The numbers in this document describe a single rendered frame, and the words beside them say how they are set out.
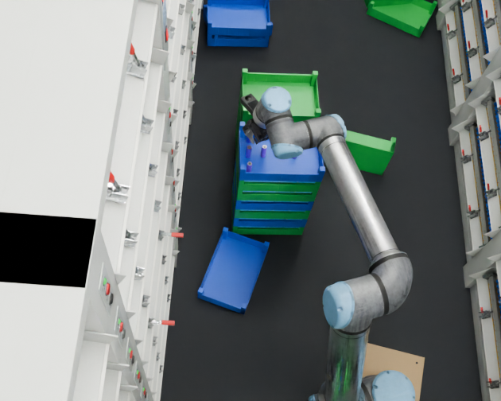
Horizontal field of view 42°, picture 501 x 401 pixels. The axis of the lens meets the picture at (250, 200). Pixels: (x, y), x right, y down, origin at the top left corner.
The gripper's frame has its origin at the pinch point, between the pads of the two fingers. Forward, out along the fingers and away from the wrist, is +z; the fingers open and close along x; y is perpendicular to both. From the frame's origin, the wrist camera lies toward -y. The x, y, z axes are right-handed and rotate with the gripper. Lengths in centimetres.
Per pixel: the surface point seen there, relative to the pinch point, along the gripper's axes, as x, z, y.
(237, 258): -15, 46, 37
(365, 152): 54, 35, 22
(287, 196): 4.9, 12.0, 26.1
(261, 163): -1.1, 3.4, 11.9
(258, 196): -4.5, 13.8, 21.0
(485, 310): 53, 12, 101
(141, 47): -48, -100, -3
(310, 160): 15.7, 1.4, 19.1
